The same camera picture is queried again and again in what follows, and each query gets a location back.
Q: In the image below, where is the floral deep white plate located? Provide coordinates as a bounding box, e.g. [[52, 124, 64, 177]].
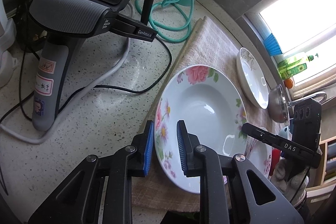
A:
[[154, 65, 247, 194]]

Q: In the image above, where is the right gloved hand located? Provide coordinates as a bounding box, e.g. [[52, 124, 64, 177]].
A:
[[270, 157, 310, 207]]

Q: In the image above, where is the small floral white plate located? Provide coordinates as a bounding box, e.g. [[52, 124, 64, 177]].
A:
[[245, 138, 272, 178]]

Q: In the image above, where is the stainless steel bowl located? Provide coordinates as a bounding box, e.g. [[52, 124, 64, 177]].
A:
[[267, 84, 289, 123]]

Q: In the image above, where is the orange tangerine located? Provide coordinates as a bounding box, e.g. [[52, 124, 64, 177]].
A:
[[284, 79, 293, 89]]

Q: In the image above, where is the green dish soap bottle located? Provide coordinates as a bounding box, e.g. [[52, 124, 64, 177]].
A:
[[277, 52, 318, 80]]

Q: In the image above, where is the white plate gold pattern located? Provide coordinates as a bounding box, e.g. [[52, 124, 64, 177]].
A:
[[236, 47, 269, 110]]

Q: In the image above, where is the pink checked cloth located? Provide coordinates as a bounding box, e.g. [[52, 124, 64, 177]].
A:
[[132, 18, 280, 212]]

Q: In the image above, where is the blue silicone cup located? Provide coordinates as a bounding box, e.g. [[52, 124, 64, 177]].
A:
[[263, 33, 282, 56]]

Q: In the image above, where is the spare grey handheld gripper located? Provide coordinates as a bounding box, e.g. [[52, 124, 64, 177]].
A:
[[29, 0, 157, 131]]

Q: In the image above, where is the black cable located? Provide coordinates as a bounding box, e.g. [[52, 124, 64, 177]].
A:
[[0, 0, 173, 122]]

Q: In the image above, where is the white cable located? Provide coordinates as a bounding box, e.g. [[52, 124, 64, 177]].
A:
[[0, 0, 134, 145]]

